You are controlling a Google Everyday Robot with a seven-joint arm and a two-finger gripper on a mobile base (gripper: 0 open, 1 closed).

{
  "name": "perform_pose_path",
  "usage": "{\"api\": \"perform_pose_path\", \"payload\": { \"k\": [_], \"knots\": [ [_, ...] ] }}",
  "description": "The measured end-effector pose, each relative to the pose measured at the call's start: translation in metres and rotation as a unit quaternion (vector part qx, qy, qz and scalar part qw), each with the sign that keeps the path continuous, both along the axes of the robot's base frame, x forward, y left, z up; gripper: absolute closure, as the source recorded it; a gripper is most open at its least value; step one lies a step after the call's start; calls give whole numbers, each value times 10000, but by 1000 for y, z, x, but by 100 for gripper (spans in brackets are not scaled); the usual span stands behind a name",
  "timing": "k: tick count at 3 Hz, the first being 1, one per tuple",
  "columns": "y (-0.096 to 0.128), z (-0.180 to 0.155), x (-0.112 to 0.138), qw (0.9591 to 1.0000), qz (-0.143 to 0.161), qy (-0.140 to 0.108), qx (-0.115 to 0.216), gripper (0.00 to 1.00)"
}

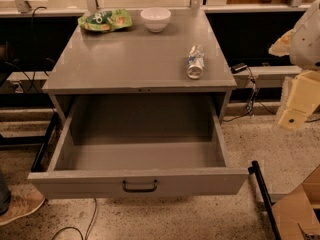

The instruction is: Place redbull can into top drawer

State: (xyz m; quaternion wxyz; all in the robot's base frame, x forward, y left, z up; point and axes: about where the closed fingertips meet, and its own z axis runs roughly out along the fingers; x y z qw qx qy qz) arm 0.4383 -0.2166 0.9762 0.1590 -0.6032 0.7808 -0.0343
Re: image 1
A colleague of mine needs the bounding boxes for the grey open top drawer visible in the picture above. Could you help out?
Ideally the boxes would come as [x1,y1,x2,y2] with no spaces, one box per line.
[28,94,247,199]

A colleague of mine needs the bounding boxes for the black wall cable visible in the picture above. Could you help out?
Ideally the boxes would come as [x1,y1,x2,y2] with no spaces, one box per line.
[0,5,58,95]

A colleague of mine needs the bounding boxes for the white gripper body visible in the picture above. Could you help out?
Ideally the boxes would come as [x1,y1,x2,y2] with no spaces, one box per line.
[289,0,320,70]

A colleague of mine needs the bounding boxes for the black metal stand bar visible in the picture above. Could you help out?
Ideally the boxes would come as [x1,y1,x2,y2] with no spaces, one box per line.
[248,160,282,240]

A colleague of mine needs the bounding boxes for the cardboard box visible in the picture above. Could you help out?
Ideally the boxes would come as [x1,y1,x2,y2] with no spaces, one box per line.
[272,165,320,240]

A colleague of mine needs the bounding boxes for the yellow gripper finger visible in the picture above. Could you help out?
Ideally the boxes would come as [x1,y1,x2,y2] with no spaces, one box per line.
[268,30,293,57]
[277,70,320,130]

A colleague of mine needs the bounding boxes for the green chip bag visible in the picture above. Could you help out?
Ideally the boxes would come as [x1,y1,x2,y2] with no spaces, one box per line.
[78,9,132,32]

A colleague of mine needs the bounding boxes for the white ceramic bowl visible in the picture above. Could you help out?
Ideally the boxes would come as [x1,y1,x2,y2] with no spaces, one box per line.
[140,7,171,33]

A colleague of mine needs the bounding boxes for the black floor cable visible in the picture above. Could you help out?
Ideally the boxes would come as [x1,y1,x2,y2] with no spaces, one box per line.
[50,197,99,240]

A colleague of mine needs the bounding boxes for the black drawer handle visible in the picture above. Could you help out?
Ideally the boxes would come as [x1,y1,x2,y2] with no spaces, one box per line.
[122,180,158,193]

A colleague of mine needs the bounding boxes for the silver blue redbull can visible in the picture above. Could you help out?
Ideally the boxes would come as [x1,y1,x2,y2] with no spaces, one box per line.
[187,45,205,80]

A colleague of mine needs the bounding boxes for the tan sneaker shoe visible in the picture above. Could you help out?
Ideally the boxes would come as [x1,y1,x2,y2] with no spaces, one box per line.
[0,190,45,226]

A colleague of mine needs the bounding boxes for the grey metal cabinet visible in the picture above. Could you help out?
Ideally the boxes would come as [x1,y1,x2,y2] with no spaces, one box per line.
[43,8,236,118]

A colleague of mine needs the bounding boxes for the black power adapter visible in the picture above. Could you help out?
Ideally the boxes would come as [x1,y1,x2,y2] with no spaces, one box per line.
[231,63,248,74]

